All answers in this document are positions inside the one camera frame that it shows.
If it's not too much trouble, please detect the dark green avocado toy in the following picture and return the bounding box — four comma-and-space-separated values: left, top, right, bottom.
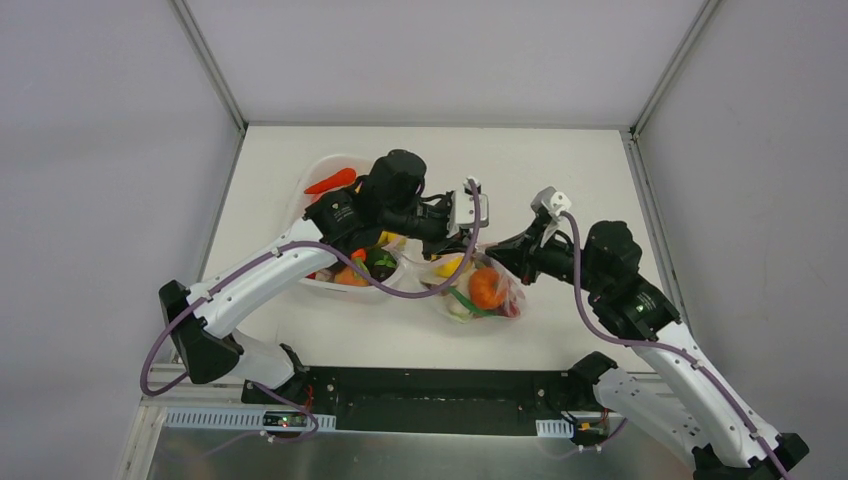
365, 247, 398, 282

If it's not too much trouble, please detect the clear pink-dotted zip bag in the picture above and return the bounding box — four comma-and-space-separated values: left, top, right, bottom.
402, 250, 527, 324

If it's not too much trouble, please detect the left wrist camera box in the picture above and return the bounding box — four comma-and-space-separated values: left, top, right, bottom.
448, 176, 489, 236

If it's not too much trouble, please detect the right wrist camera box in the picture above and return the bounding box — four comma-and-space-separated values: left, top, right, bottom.
531, 186, 572, 246

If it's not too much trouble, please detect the peach toy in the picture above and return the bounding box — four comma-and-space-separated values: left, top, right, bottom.
333, 266, 369, 287

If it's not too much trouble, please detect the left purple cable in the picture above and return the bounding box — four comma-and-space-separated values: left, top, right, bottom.
139, 177, 484, 445

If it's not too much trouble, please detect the yellow bell pepper toy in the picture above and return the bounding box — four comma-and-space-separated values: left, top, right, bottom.
432, 254, 475, 279

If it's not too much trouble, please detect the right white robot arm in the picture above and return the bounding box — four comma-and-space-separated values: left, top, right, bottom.
485, 221, 810, 479

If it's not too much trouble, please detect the purple cable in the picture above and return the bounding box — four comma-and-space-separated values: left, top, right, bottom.
139, 177, 484, 445
560, 210, 796, 480

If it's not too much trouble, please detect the white plastic food bin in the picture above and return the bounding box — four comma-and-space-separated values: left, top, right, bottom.
286, 154, 407, 305

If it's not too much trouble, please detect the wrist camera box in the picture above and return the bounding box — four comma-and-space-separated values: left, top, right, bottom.
531, 186, 572, 246
448, 176, 489, 236

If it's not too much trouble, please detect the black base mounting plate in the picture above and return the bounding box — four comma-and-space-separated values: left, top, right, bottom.
276, 366, 603, 436

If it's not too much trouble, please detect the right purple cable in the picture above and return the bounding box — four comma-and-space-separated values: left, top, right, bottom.
560, 210, 796, 480

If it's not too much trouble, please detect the red cherry bunch green stem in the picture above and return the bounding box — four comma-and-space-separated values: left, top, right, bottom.
501, 285, 526, 319

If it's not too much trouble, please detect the orange pumpkin toy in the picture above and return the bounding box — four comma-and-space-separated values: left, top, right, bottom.
468, 267, 507, 309

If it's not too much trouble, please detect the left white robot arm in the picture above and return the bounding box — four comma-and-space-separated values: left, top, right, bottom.
156, 149, 487, 405

